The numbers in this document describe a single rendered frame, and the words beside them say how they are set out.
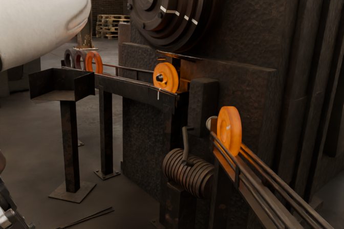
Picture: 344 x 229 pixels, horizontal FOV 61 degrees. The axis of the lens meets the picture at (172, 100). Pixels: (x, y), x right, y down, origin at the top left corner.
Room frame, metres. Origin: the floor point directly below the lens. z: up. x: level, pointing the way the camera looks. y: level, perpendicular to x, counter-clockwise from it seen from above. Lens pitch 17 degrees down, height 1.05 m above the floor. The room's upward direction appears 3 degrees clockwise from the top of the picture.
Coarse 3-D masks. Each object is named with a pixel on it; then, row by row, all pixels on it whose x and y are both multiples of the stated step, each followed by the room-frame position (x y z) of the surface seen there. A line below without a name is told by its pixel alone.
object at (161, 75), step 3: (177, 72) 1.35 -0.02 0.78; (159, 75) 1.29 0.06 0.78; (162, 75) 1.29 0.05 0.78; (165, 75) 1.30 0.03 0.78; (156, 78) 1.29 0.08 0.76; (159, 78) 1.28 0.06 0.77; (162, 78) 1.28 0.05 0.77; (165, 78) 1.29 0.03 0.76; (159, 81) 1.28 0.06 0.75; (162, 81) 1.28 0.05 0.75; (165, 81) 1.30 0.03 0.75
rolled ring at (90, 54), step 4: (88, 52) 1.87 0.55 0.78; (92, 52) 1.82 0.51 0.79; (96, 52) 1.83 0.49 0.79; (88, 56) 1.87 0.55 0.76; (92, 56) 1.83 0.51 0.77; (96, 56) 1.80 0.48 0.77; (88, 60) 1.88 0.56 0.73; (96, 60) 1.78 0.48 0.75; (100, 60) 1.79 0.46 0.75; (88, 64) 1.89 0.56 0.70; (96, 64) 1.79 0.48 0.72; (100, 64) 1.78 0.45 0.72; (88, 68) 1.88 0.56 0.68; (92, 68) 1.90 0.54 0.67; (96, 68) 1.79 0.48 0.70; (100, 68) 1.78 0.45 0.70; (96, 72) 1.79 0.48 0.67; (100, 72) 1.78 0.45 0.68
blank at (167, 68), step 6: (156, 66) 1.35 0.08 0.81; (162, 66) 1.31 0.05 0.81; (168, 66) 1.28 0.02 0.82; (156, 72) 1.35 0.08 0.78; (162, 72) 1.31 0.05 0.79; (168, 72) 1.27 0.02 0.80; (174, 72) 1.27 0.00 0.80; (168, 78) 1.27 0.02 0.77; (174, 78) 1.25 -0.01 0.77; (156, 84) 1.34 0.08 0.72; (162, 84) 1.33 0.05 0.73; (168, 84) 1.27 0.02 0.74; (174, 84) 1.25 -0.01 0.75; (168, 90) 1.27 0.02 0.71; (174, 90) 1.27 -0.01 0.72
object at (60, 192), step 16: (32, 80) 1.47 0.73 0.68; (48, 80) 1.59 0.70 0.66; (64, 80) 1.62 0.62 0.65; (80, 80) 1.44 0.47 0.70; (32, 96) 1.46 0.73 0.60; (48, 96) 1.49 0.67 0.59; (64, 96) 1.48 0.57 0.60; (80, 96) 1.43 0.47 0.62; (64, 112) 1.48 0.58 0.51; (64, 128) 1.48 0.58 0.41; (64, 144) 1.48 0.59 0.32; (64, 160) 1.48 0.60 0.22; (64, 192) 1.47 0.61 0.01; (80, 192) 1.48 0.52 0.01
